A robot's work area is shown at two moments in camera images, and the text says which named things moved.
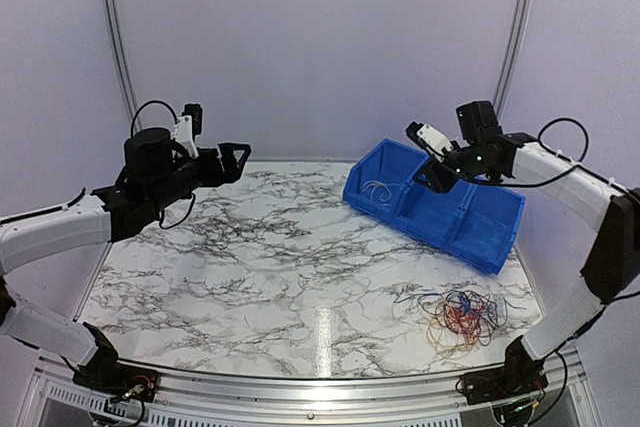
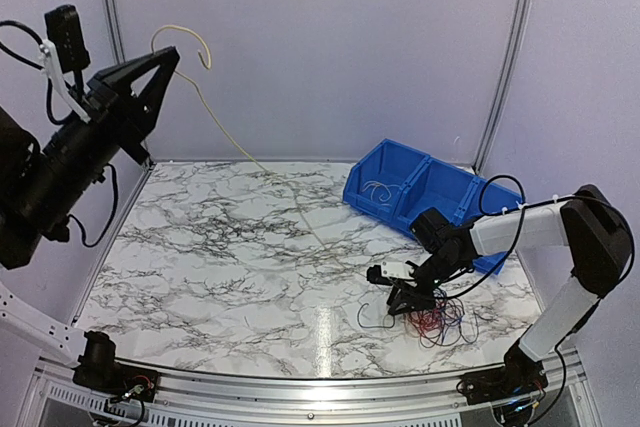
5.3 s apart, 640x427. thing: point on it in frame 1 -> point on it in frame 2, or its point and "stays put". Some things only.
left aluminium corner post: [118, 43] stays put
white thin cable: [376, 183] stays put
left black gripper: [229, 172] -> [112, 102]
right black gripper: [438, 182] -> [407, 296]
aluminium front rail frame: [57, 399] stays put
